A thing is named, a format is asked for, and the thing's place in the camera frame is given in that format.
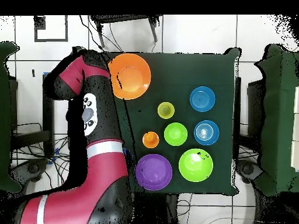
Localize bundle of floor cables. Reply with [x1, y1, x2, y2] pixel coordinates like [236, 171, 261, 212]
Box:
[13, 122, 71, 187]

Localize dark green tablecloth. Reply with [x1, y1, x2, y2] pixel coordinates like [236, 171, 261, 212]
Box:
[71, 46, 241, 195]

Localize white boxes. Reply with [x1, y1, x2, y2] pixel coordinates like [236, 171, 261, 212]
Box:
[290, 86, 299, 172]

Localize small green bowl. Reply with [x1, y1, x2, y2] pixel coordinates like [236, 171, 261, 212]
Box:
[164, 122, 188, 147]

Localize orange cup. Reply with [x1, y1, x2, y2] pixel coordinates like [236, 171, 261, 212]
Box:
[142, 131, 160, 149]

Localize yellow cup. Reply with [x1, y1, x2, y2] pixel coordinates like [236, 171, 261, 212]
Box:
[157, 101, 175, 120]

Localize black stool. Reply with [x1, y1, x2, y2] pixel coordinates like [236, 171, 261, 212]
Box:
[89, 15, 163, 48]

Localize green cloth side table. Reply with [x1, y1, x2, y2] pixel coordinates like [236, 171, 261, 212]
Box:
[254, 44, 299, 197]
[0, 40, 22, 193]

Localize large green bowl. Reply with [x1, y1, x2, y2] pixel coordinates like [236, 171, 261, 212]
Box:
[178, 148, 214, 183]

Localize light blue bowl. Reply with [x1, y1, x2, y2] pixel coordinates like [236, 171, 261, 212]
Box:
[189, 86, 216, 113]
[193, 120, 220, 146]

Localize large orange bowl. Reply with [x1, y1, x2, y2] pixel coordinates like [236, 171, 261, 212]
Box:
[107, 52, 152, 100]

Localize purple bowl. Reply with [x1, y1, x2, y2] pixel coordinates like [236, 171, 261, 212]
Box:
[134, 153, 173, 191]

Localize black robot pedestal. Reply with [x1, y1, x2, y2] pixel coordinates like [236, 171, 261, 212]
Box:
[134, 192, 178, 224]

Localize black square floor frame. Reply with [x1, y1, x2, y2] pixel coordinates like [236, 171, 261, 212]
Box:
[34, 15, 69, 43]

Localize black metal stand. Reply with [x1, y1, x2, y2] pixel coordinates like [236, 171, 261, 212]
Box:
[234, 76, 266, 162]
[10, 73, 55, 158]

